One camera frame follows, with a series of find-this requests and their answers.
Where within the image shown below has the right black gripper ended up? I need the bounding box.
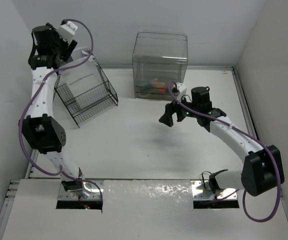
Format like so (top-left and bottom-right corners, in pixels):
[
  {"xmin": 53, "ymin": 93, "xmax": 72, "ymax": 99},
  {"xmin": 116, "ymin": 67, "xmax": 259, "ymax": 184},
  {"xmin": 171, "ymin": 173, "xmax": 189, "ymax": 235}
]
[{"xmin": 159, "ymin": 92, "xmax": 200, "ymax": 127}]

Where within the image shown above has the white instruction sheet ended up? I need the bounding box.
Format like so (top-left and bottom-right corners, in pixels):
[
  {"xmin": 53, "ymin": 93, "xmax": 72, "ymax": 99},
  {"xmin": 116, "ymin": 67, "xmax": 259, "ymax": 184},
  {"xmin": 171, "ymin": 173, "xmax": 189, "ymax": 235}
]
[{"xmin": 57, "ymin": 55, "xmax": 102, "ymax": 109}]

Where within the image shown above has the black wire mesh rack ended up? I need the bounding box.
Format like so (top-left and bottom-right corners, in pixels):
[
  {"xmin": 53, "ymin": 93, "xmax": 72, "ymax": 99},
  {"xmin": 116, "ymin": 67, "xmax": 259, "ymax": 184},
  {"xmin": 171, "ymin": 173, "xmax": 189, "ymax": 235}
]
[{"xmin": 54, "ymin": 55, "xmax": 119, "ymax": 126}]

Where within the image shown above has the clear plastic drawer cabinet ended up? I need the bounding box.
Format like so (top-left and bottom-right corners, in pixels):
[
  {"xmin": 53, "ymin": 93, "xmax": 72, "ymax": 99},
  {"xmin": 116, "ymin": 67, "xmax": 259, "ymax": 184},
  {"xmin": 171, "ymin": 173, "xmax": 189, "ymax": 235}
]
[{"xmin": 132, "ymin": 30, "xmax": 189, "ymax": 101}]

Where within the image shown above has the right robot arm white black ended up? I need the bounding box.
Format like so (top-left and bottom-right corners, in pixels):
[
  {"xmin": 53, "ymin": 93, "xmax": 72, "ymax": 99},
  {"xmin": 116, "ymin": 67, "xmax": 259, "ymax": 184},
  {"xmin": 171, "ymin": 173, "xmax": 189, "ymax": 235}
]
[{"xmin": 159, "ymin": 82, "xmax": 285, "ymax": 197}]

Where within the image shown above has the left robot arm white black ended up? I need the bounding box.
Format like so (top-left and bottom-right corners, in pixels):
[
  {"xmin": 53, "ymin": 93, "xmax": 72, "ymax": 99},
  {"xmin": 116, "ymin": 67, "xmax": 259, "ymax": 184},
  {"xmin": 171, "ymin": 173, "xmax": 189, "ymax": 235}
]
[{"xmin": 19, "ymin": 21, "xmax": 85, "ymax": 196}]

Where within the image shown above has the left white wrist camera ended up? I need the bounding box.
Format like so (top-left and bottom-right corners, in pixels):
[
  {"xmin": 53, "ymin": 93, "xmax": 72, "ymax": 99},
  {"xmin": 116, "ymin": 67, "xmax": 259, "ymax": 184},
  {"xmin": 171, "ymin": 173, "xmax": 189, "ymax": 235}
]
[{"xmin": 57, "ymin": 21, "xmax": 78, "ymax": 44}]

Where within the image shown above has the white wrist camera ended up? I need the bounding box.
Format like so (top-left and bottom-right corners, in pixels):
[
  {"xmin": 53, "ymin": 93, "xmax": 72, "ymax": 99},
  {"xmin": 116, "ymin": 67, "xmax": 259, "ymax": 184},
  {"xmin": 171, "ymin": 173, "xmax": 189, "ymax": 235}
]
[
  {"xmin": 171, "ymin": 82, "xmax": 187, "ymax": 100},
  {"xmin": 57, "ymin": 21, "xmax": 78, "ymax": 44}
]

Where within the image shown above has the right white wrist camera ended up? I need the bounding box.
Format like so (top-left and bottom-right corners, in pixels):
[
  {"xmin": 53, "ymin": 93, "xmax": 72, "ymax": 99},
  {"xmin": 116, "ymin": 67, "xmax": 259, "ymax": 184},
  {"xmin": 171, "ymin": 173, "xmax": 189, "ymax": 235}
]
[{"xmin": 171, "ymin": 82, "xmax": 187, "ymax": 100}]

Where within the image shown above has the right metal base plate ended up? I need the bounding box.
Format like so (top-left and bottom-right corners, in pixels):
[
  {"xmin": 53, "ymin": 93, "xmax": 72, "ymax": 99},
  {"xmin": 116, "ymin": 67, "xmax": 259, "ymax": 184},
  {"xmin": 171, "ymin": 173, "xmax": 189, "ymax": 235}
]
[{"xmin": 191, "ymin": 179, "xmax": 238, "ymax": 201}]

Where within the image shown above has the metal base plate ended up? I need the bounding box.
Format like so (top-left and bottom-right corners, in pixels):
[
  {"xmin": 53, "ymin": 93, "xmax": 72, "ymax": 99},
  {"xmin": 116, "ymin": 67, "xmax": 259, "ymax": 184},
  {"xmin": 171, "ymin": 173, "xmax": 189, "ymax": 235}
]
[
  {"xmin": 57, "ymin": 177, "xmax": 104, "ymax": 201},
  {"xmin": 191, "ymin": 179, "xmax": 238, "ymax": 201}
]

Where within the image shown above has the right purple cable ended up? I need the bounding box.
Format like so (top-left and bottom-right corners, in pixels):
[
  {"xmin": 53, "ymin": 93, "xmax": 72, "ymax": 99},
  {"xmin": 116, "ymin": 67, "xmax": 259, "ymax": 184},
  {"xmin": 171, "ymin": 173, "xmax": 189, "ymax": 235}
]
[{"xmin": 167, "ymin": 81, "xmax": 285, "ymax": 223}]

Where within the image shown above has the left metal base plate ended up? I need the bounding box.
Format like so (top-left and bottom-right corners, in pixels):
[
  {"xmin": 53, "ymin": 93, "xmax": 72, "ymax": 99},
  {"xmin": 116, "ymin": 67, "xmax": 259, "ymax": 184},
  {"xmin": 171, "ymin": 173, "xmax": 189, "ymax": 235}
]
[{"xmin": 57, "ymin": 177, "xmax": 104, "ymax": 201}]

